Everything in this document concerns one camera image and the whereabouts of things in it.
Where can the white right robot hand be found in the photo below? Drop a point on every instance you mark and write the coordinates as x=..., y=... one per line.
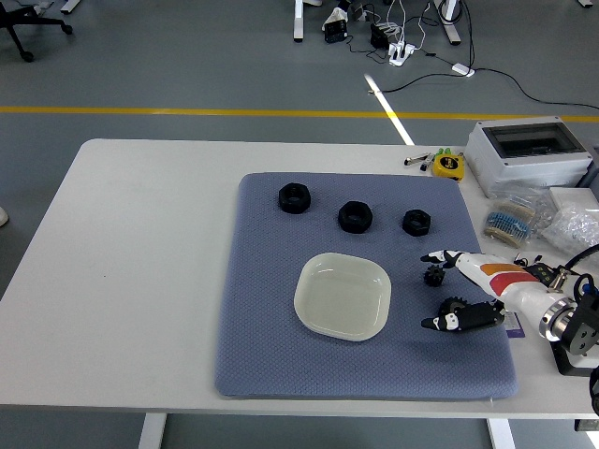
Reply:
x=505, y=285

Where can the large black gear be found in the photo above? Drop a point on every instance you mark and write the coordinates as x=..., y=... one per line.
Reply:
x=450, y=304

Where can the small black gear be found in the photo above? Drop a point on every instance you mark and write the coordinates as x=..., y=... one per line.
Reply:
x=433, y=277

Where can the small black hex nut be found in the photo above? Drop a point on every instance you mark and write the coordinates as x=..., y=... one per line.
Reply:
x=416, y=230

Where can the flat white box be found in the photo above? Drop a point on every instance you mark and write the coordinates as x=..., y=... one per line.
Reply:
x=580, y=196

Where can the large black hex nut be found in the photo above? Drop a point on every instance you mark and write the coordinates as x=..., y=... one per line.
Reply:
x=355, y=225
x=294, y=206

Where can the black device box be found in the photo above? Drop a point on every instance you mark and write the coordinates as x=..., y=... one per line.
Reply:
x=335, y=32

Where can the purple and white card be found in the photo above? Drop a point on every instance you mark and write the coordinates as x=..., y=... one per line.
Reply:
x=515, y=327

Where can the clear bag of resistor strips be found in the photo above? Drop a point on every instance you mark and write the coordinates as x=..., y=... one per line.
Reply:
x=507, y=222

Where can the clear bag of small parts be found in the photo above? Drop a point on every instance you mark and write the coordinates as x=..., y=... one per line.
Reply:
x=573, y=227

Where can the yellow tape measure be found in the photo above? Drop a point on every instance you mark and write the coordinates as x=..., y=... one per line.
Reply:
x=447, y=164

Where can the small black tool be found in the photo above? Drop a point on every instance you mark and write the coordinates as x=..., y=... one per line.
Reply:
x=425, y=164

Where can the white table leg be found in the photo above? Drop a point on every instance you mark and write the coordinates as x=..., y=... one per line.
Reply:
x=152, y=432
x=501, y=435

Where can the silver metal tool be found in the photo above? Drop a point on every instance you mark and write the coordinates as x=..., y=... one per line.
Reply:
x=414, y=160

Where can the white square dish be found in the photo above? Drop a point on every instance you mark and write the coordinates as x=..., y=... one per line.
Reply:
x=341, y=299

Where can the white power adapter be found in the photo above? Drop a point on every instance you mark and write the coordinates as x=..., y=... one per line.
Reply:
x=462, y=69

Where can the blue-grey textured mat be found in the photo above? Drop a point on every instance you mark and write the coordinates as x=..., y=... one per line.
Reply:
x=262, y=327

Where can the white power strip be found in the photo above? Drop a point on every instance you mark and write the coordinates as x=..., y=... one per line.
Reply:
x=400, y=53

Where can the white desk leg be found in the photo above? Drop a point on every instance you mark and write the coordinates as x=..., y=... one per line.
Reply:
x=298, y=23
x=451, y=33

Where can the black charger block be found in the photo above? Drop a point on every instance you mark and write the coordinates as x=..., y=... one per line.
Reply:
x=379, y=36

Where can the white crumpled cloth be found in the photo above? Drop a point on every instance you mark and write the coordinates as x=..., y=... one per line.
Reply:
x=336, y=15

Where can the white shoe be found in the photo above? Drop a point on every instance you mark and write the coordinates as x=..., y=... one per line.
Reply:
x=3, y=217

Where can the white desk foot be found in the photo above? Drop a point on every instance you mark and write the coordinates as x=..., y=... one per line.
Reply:
x=70, y=5

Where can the black office chair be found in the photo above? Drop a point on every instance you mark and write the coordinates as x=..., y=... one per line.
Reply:
x=27, y=56

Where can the grey electrical enclosure box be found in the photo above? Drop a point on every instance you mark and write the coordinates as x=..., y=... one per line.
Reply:
x=486, y=154

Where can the grey table bracket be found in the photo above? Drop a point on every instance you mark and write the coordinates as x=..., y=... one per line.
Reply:
x=587, y=425

